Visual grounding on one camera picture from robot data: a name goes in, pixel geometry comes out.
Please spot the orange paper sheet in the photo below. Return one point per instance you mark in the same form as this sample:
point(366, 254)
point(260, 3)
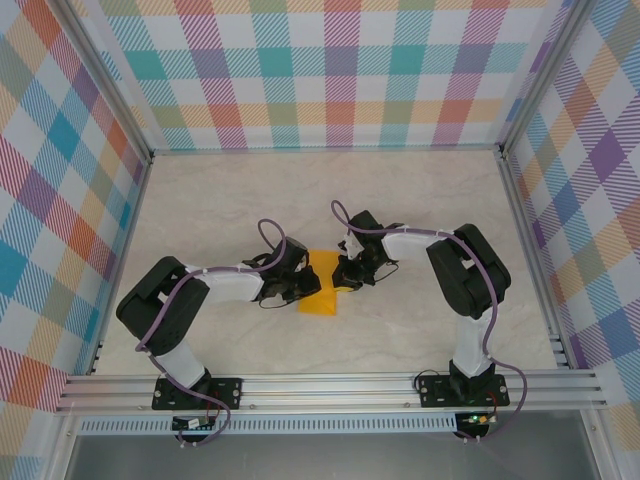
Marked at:
point(322, 302)

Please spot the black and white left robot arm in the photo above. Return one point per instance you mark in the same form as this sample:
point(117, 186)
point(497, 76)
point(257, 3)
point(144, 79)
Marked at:
point(160, 310)

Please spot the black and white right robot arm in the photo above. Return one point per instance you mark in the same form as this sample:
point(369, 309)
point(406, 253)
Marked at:
point(465, 280)

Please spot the grey metal panel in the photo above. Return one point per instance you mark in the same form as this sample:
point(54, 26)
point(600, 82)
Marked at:
point(325, 457)

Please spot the small black circuit board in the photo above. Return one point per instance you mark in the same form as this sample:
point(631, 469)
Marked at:
point(192, 424)

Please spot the small circuit board with LED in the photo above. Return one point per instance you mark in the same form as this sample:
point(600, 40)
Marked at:
point(477, 419)

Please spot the aluminium mounting rail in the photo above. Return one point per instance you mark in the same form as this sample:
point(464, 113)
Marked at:
point(325, 392)

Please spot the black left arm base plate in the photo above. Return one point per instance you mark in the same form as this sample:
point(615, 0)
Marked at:
point(227, 392)

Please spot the aluminium rear floor rail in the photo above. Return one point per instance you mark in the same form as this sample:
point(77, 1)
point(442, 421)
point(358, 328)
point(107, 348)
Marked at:
point(325, 149)

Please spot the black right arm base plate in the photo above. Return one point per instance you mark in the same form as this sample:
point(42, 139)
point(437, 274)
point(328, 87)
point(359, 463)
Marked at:
point(432, 392)

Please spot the aluminium side floor rail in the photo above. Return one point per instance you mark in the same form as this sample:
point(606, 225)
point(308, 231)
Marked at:
point(525, 230)
point(131, 230)

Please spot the aluminium corner post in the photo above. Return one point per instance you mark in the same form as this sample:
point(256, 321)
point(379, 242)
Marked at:
point(545, 82)
point(107, 85)

